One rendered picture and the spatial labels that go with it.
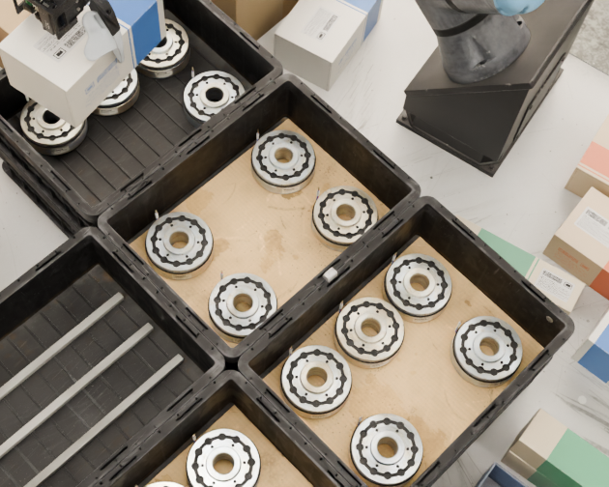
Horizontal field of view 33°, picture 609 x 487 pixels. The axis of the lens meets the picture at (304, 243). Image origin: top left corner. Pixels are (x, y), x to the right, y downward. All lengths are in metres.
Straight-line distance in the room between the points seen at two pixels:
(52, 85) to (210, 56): 0.45
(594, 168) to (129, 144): 0.79
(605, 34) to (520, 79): 1.41
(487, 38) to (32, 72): 0.71
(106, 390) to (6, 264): 0.35
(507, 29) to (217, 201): 0.54
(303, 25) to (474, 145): 0.37
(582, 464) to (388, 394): 0.30
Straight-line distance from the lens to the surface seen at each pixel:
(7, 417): 1.53
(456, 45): 1.68
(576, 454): 1.56
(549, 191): 1.87
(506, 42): 1.68
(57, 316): 1.57
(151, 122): 1.71
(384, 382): 1.52
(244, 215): 1.61
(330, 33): 1.87
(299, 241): 1.60
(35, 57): 1.41
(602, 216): 1.78
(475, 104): 1.73
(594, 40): 3.02
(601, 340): 1.67
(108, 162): 1.68
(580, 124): 1.96
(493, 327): 1.55
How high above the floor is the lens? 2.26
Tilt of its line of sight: 64 degrees down
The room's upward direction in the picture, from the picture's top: 8 degrees clockwise
